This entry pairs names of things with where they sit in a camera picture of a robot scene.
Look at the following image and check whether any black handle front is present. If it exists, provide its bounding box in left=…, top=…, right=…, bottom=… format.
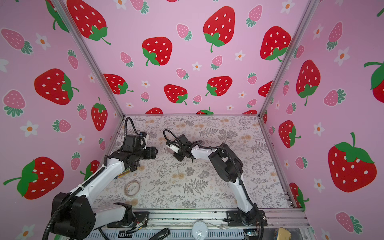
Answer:
left=149, top=228, right=171, bottom=240

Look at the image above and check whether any aluminium right rear corner post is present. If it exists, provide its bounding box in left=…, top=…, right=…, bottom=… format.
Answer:
left=259, top=0, right=320, bottom=120

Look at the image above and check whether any white round knob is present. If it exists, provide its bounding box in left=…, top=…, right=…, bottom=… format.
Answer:
left=192, top=221, right=208, bottom=240

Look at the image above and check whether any aluminium left rear corner post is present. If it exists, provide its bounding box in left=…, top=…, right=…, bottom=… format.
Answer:
left=53, top=0, right=125, bottom=119

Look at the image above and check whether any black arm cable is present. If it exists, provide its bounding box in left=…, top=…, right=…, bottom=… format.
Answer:
left=162, top=129, right=184, bottom=148
left=123, top=116, right=148, bottom=142

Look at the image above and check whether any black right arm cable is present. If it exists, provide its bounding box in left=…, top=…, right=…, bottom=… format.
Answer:
left=162, top=129, right=184, bottom=148

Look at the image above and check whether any tan object front right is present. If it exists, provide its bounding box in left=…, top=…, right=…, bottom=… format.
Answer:
left=274, top=228, right=292, bottom=240

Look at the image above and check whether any aluminium corner post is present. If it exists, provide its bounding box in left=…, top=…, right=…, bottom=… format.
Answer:
left=53, top=0, right=125, bottom=119
left=259, top=0, right=320, bottom=120

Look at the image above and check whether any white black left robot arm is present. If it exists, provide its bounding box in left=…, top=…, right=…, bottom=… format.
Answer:
left=42, top=132, right=158, bottom=240

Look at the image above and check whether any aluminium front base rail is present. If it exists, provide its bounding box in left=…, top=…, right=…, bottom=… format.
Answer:
left=87, top=209, right=316, bottom=240

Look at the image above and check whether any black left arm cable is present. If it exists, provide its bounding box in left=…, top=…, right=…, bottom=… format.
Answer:
left=123, top=116, right=148, bottom=142

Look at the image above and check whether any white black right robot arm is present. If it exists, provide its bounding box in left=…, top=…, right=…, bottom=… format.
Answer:
left=166, top=135, right=268, bottom=229

